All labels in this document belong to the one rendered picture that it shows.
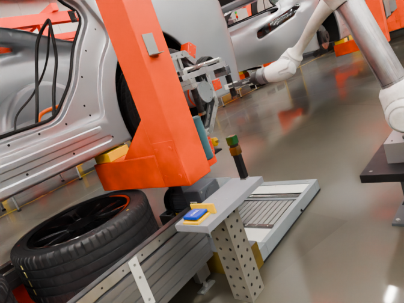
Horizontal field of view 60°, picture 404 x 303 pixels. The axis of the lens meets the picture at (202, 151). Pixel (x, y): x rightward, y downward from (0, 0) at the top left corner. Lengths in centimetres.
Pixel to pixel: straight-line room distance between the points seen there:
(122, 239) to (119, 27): 88
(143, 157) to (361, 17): 109
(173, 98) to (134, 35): 30
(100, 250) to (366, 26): 138
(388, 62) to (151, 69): 93
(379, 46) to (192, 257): 118
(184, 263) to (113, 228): 36
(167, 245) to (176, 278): 15
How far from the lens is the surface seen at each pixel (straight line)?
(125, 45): 156
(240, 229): 155
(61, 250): 154
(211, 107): 234
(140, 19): 155
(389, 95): 158
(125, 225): 157
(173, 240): 160
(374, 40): 159
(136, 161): 175
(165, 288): 160
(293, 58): 207
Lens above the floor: 98
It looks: 12 degrees down
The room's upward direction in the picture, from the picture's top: 19 degrees counter-clockwise
